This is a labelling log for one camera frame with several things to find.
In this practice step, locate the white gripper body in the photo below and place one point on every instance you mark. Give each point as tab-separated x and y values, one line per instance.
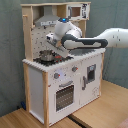
55	45

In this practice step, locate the small metal pot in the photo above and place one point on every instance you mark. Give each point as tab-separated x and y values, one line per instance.
47	55

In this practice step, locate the wooden toy kitchen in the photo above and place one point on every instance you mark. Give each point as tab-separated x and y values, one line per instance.
38	78

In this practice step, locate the black stovetop red burners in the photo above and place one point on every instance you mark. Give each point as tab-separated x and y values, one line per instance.
57	59

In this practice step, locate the grey toy sink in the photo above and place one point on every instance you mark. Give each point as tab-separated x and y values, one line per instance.
80	52

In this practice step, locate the grey range hood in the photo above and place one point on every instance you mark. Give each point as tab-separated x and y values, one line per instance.
47	17

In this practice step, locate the right red stove knob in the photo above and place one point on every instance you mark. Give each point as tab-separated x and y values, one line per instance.
74	69

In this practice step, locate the red stove knob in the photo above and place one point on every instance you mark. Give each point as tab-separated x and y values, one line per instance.
74	69
56	75

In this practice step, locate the left red stove knob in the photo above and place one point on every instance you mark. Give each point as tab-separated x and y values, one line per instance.
56	75

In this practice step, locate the toy fridge door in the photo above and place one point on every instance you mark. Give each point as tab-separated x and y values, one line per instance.
91	71

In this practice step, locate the toy microwave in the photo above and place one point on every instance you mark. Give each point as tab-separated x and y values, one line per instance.
78	11

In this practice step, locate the toy oven door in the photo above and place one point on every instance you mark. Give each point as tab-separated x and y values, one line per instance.
63	99

